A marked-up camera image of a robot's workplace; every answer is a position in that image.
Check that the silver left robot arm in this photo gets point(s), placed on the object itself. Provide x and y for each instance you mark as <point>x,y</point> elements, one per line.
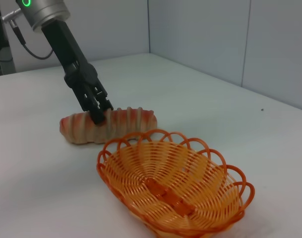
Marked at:
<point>46,10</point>

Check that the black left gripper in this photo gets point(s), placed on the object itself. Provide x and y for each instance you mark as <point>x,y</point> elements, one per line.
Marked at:
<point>69,54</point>

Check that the orange woven plastic basket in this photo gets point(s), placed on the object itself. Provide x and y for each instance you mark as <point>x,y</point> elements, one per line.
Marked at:
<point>175,188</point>

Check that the orange striped bread roll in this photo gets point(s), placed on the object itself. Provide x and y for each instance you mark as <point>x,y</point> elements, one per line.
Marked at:
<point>126,124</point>

